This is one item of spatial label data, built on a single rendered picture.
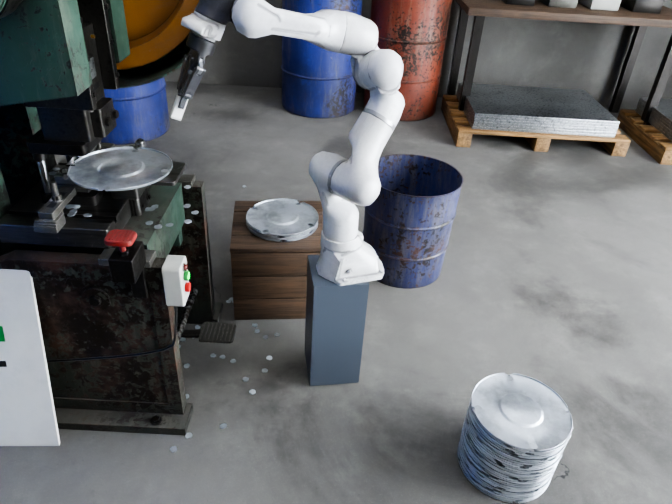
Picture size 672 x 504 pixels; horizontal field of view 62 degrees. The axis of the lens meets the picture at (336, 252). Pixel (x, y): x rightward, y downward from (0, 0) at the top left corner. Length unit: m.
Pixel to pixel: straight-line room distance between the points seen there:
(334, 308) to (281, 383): 0.40
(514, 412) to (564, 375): 0.60
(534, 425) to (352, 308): 0.65
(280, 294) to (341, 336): 0.43
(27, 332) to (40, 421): 0.31
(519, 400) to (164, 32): 1.57
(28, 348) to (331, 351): 0.93
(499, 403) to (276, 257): 0.96
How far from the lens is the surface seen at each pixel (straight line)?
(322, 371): 2.04
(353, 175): 1.61
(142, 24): 2.02
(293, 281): 2.23
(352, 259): 1.78
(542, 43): 5.18
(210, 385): 2.11
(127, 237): 1.48
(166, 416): 2.00
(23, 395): 1.98
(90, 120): 1.70
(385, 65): 1.62
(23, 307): 1.82
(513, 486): 1.85
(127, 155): 1.87
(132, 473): 1.92
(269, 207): 2.35
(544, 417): 1.82
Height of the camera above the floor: 1.53
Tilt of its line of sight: 34 degrees down
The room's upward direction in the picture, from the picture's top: 4 degrees clockwise
